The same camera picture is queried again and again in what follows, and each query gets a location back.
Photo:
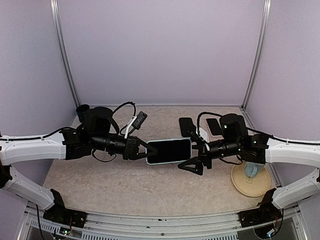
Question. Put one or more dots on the left aluminium frame post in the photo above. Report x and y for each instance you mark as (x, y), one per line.
(54, 5)

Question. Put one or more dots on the beige plate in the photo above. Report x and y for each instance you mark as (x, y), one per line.
(252, 187)

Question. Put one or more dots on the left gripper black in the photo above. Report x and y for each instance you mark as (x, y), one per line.
(131, 148)

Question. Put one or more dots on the black phone case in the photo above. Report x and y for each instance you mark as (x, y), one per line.
(186, 126)

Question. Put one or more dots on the aluminium frame post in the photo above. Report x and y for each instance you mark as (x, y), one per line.
(258, 53)
(54, 5)

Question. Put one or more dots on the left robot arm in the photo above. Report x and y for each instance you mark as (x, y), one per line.
(22, 149)

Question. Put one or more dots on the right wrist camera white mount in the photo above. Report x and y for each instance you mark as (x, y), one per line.
(200, 133)

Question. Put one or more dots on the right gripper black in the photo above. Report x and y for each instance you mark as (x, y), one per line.
(198, 162)

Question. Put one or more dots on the light blue mug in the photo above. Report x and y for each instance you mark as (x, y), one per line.
(251, 169)

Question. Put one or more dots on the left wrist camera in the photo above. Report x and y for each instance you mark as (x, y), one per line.
(135, 123)

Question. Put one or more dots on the black cylindrical cup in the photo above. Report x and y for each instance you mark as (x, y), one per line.
(81, 112)

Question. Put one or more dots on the front aluminium rail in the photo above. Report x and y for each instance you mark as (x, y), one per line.
(108, 226)

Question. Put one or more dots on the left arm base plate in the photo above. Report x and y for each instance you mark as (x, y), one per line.
(70, 217)

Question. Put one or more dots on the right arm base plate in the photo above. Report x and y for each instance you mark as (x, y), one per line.
(258, 216)

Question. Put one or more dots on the light blue phone case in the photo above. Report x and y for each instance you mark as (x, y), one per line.
(168, 151)

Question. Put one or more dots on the right aluminium frame post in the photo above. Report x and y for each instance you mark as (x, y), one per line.
(258, 53)

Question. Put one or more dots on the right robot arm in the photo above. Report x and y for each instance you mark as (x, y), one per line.
(260, 148)

